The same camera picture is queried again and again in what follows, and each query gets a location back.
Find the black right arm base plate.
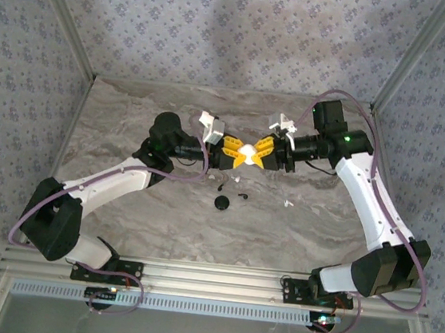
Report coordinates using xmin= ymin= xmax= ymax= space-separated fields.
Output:
xmin=279 ymin=276 xmax=356 ymax=311

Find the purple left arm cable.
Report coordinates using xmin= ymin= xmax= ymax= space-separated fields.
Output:
xmin=1 ymin=96 xmax=215 ymax=327

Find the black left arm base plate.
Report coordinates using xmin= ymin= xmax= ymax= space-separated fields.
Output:
xmin=70 ymin=254 xmax=145 ymax=288

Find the black round earbud charging case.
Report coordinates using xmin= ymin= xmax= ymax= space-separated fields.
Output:
xmin=212 ymin=193 xmax=232 ymax=212

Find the black electronics board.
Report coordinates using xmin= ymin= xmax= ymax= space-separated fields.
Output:
xmin=308 ymin=311 xmax=342 ymax=327
xmin=84 ymin=284 xmax=119 ymax=301

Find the grey slotted cable duct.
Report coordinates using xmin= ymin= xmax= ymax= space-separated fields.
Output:
xmin=10 ymin=276 xmax=351 ymax=333

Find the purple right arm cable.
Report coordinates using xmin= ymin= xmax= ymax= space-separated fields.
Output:
xmin=271 ymin=85 xmax=445 ymax=333

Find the aluminium corner post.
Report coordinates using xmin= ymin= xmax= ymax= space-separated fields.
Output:
xmin=15 ymin=0 xmax=106 ymax=83
xmin=368 ymin=0 xmax=445 ymax=123

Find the aluminium table side rail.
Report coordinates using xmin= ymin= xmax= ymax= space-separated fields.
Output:
xmin=49 ymin=72 xmax=97 ymax=186
xmin=353 ymin=107 xmax=419 ymax=244

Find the aluminium mounting rail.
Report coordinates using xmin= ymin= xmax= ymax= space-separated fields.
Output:
xmin=0 ymin=238 xmax=434 ymax=323

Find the white earbud charging case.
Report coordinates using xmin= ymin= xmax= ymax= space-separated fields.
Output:
xmin=237 ymin=143 xmax=259 ymax=166

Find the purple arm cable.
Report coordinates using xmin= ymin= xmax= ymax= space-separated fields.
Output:
xmin=271 ymin=85 xmax=445 ymax=333
xmin=1 ymin=96 xmax=215 ymax=327

